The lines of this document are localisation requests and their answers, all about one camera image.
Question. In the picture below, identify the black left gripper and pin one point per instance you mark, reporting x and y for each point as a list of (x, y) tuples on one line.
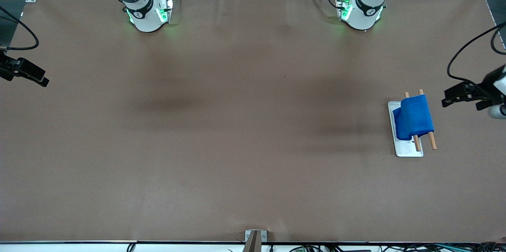
[(479, 93)]

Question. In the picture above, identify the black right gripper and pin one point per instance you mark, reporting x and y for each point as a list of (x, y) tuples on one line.
[(8, 66)]

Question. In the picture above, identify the blue towel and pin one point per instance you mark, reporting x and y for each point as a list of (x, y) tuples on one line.
[(415, 117)]

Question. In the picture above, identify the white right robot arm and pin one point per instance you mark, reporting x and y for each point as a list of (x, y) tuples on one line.
[(144, 14)]

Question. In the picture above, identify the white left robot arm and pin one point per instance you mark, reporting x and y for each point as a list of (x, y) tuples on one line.
[(365, 6)]

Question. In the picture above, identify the white rack with wooden rods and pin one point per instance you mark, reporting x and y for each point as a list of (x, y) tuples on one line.
[(409, 149)]

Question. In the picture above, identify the grey metal camera bracket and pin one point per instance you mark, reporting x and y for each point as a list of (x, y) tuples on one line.
[(255, 238)]

